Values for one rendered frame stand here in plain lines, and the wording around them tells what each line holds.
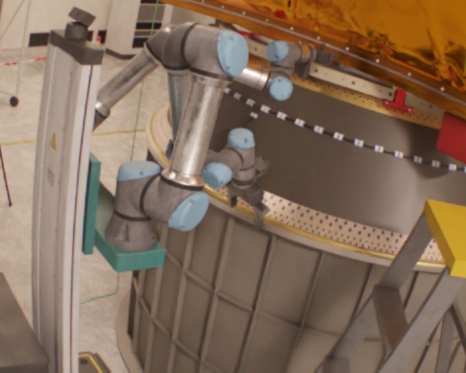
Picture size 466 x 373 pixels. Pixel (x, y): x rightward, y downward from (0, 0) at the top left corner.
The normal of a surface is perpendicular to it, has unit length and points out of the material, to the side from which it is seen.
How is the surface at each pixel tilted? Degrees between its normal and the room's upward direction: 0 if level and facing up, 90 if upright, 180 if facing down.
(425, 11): 91
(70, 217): 90
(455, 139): 90
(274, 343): 90
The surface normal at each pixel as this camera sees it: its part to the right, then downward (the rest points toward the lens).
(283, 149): -0.45, -0.25
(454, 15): -0.78, 0.10
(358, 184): -0.19, -0.16
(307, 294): -0.38, 0.28
